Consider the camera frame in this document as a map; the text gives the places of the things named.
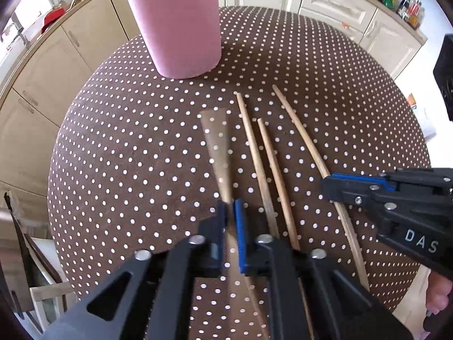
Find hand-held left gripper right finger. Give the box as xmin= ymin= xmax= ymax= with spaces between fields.
xmin=233 ymin=199 xmax=413 ymax=340

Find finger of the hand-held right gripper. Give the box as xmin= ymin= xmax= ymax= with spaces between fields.
xmin=380 ymin=167 xmax=452 ymax=194
xmin=319 ymin=173 xmax=390 ymax=207

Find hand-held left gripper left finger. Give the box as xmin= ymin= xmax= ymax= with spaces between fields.
xmin=42 ymin=202 xmax=229 ymax=340

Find light wooden chopstick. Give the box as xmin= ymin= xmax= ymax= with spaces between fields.
xmin=272 ymin=84 xmax=371 ymax=293
xmin=235 ymin=92 xmax=280 ymax=238
xmin=257 ymin=118 xmax=316 ymax=340
xmin=199 ymin=107 xmax=271 ymax=340

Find pink cylindrical cup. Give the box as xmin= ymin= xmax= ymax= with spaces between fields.
xmin=125 ymin=0 xmax=223 ymax=79

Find person's right hand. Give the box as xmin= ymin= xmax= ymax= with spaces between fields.
xmin=425 ymin=274 xmax=453 ymax=322

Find white printed plastic bag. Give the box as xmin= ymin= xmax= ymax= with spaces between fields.
xmin=406 ymin=92 xmax=439 ymax=141

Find brown polka dot tablecloth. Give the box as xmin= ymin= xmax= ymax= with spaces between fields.
xmin=47 ymin=6 xmax=433 ymax=340

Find cream cabinet drawer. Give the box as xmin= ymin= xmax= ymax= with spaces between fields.
xmin=338 ymin=21 xmax=366 ymax=45
xmin=299 ymin=0 xmax=378 ymax=34

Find orange cap sauce bottle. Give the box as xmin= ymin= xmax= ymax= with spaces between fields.
xmin=409 ymin=0 xmax=424 ymax=29

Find white metal rack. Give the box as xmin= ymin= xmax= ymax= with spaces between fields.
xmin=29 ymin=280 xmax=76 ymax=331

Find cream base cabinets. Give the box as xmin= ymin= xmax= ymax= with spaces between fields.
xmin=0 ymin=0 xmax=429 ymax=220

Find red kitchen container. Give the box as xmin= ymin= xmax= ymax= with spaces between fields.
xmin=40 ymin=7 xmax=67 ymax=33

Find steel kitchen sink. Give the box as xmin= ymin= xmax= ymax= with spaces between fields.
xmin=0 ymin=5 xmax=54 ymax=64

